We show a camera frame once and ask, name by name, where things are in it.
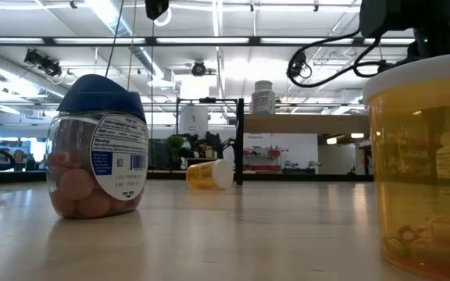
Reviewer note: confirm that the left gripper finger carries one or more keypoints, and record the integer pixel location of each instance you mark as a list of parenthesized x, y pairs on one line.
[(156, 8)]

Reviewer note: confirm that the clear bottle with blue cap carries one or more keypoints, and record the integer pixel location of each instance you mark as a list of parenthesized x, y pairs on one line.
[(92, 97)]

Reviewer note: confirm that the orange pill bottle white cap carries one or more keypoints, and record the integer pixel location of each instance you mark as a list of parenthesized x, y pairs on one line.
[(203, 175), (424, 156)]

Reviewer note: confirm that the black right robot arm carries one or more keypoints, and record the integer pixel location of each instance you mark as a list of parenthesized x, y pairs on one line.
[(404, 15)]

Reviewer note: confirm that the white shelf with red bins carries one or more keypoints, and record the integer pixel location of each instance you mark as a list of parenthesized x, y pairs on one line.
[(262, 168)]

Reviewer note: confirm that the black ceiling-mounted device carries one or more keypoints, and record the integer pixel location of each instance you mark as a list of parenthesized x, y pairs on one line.
[(296, 64), (198, 69), (43, 62)]

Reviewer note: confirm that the white cylindrical tank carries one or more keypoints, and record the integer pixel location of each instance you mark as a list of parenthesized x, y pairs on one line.
[(193, 121)]

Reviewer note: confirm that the green background plant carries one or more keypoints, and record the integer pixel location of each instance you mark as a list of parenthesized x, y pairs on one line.
[(175, 142)]

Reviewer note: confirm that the silver ventilation duct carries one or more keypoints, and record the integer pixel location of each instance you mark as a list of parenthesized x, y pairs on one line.
[(10, 76)]

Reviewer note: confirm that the wooden shelf with black frame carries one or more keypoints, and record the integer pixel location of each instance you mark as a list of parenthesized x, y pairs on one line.
[(307, 124)]

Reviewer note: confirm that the black metal table frame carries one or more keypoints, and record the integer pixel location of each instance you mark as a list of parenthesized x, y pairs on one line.
[(14, 177)]

